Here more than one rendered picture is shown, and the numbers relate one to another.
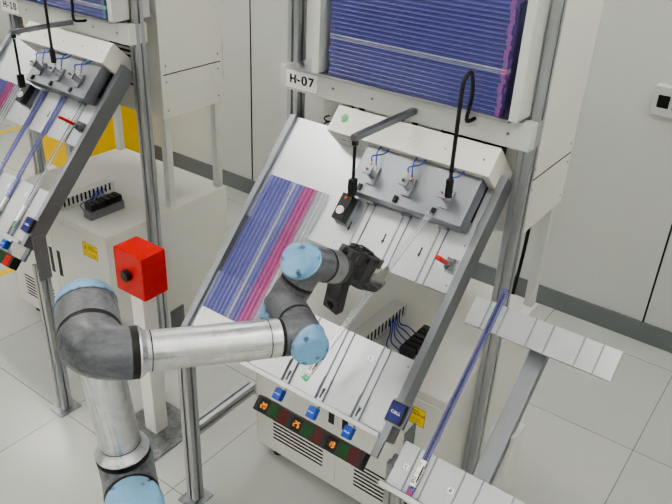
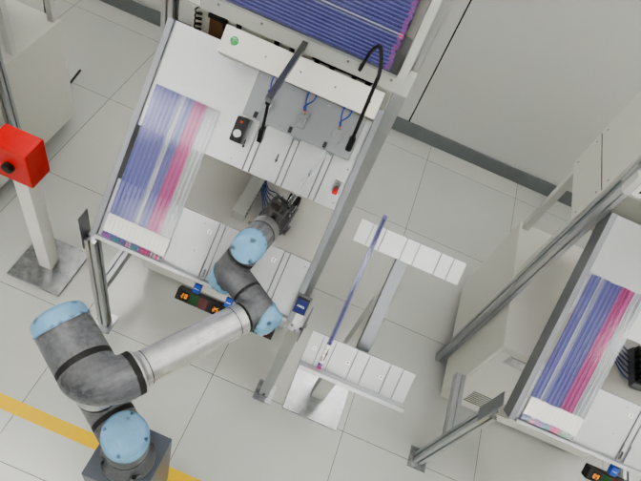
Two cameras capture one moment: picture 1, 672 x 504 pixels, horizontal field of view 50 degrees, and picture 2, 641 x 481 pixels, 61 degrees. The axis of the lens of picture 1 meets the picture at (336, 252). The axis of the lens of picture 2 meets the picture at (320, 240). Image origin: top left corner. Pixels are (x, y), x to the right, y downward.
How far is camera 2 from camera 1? 77 cm
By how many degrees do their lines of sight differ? 35
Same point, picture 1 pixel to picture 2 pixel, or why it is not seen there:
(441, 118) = (331, 55)
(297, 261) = (249, 252)
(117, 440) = not seen: hidden behind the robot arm
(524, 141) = (404, 89)
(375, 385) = (279, 281)
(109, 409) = not seen: hidden behind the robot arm
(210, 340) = (196, 348)
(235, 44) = not seen: outside the picture
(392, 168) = (285, 98)
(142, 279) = (28, 172)
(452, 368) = (314, 228)
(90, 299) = (78, 337)
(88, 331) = (94, 379)
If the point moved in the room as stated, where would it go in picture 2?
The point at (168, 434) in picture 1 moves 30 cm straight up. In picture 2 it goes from (62, 268) to (52, 229)
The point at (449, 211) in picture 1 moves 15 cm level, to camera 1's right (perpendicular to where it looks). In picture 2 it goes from (339, 145) to (384, 144)
